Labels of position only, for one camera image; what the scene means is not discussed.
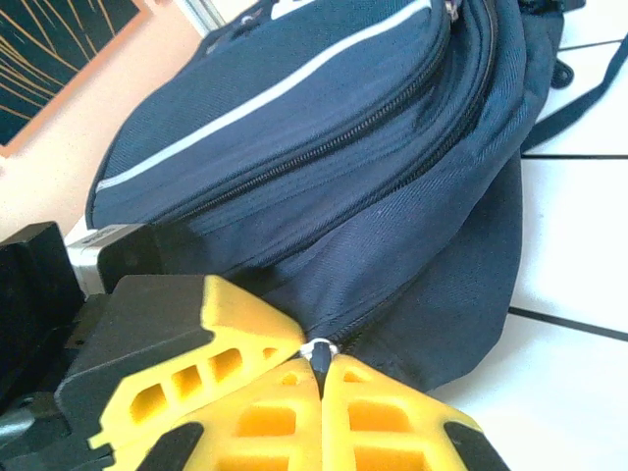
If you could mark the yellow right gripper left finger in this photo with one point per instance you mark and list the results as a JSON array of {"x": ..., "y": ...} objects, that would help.
[{"x": 265, "y": 432}]

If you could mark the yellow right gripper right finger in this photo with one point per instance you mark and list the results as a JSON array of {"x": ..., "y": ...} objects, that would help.
[{"x": 382, "y": 432}]

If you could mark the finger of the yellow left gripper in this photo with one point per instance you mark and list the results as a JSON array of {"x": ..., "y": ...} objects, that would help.
[{"x": 245, "y": 314}]

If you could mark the navy blue school backpack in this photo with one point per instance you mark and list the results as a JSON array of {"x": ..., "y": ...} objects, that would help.
[{"x": 343, "y": 147}]

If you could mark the aluminium corner post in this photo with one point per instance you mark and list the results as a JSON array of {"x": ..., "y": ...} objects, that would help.
[{"x": 206, "y": 12}]

